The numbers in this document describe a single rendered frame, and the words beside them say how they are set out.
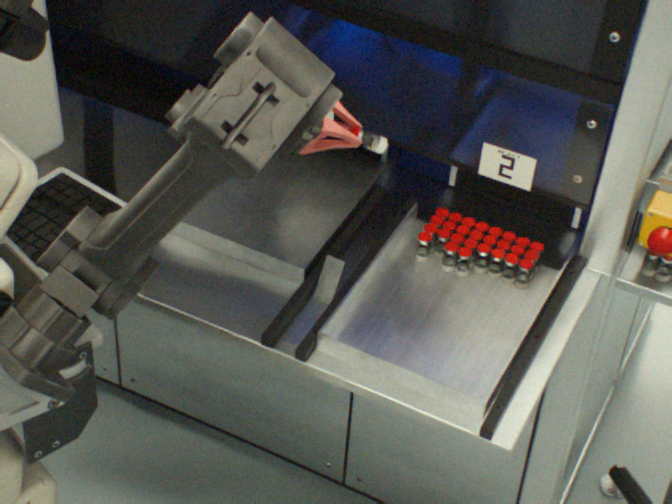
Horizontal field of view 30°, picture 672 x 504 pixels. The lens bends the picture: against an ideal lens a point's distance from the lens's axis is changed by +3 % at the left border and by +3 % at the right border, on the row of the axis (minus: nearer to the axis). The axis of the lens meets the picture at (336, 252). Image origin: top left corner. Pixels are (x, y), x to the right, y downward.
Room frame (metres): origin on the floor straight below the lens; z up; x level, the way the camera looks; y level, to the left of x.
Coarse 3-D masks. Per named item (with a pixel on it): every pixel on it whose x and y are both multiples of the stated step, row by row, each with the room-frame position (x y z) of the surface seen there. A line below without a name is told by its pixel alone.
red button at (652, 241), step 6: (660, 228) 1.42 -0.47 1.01; (654, 234) 1.41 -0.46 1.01; (660, 234) 1.40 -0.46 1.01; (666, 234) 1.40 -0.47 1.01; (648, 240) 1.41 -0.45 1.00; (654, 240) 1.40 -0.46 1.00; (660, 240) 1.40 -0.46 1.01; (666, 240) 1.39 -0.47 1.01; (648, 246) 1.40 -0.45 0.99; (654, 246) 1.40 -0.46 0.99; (660, 246) 1.39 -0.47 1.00; (666, 246) 1.39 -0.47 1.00; (654, 252) 1.40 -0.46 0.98; (660, 252) 1.39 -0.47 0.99; (666, 252) 1.39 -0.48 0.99
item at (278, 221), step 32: (320, 160) 1.69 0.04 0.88; (352, 160) 1.69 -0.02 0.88; (224, 192) 1.58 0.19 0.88; (256, 192) 1.59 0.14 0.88; (288, 192) 1.60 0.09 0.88; (320, 192) 1.60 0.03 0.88; (352, 192) 1.61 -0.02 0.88; (192, 224) 1.46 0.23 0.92; (224, 224) 1.50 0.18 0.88; (256, 224) 1.51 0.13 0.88; (288, 224) 1.52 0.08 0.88; (320, 224) 1.52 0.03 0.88; (256, 256) 1.41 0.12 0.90; (288, 256) 1.44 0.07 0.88; (320, 256) 1.43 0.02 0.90
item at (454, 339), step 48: (384, 288) 1.38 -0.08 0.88; (432, 288) 1.39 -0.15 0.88; (480, 288) 1.40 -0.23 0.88; (528, 288) 1.41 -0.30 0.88; (336, 336) 1.27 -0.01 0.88; (384, 336) 1.28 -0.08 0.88; (432, 336) 1.29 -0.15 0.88; (480, 336) 1.30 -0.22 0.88; (528, 336) 1.29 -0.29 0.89; (432, 384) 1.17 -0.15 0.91; (480, 384) 1.20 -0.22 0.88
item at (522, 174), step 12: (492, 156) 1.54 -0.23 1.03; (516, 156) 1.52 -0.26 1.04; (480, 168) 1.54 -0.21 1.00; (492, 168) 1.54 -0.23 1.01; (504, 168) 1.53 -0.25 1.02; (516, 168) 1.52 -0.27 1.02; (528, 168) 1.51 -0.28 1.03; (504, 180) 1.53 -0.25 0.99; (516, 180) 1.52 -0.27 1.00; (528, 180) 1.51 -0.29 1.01
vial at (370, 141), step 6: (360, 132) 1.30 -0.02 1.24; (366, 132) 1.30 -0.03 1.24; (360, 138) 1.29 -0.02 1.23; (366, 138) 1.29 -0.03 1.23; (372, 138) 1.30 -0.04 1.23; (378, 138) 1.30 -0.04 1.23; (384, 138) 1.31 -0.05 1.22; (366, 144) 1.29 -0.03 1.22; (372, 144) 1.29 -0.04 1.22; (378, 144) 1.29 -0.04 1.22; (384, 144) 1.30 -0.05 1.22; (372, 150) 1.29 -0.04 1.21; (378, 150) 1.29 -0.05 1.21; (384, 150) 1.29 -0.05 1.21
